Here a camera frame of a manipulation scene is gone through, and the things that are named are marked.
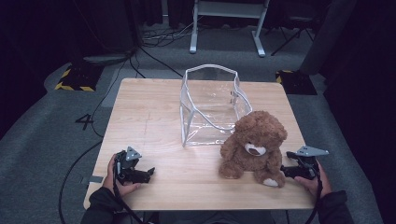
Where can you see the person's left hand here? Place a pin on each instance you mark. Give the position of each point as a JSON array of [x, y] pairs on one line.
[[109, 177]]

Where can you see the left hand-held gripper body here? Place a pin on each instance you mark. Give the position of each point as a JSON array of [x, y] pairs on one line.
[[129, 161]]

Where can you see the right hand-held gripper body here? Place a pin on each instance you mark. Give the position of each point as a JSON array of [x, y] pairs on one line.
[[306, 160]]

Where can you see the person's right hand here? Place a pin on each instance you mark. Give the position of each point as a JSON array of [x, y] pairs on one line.
[[314, 186]]

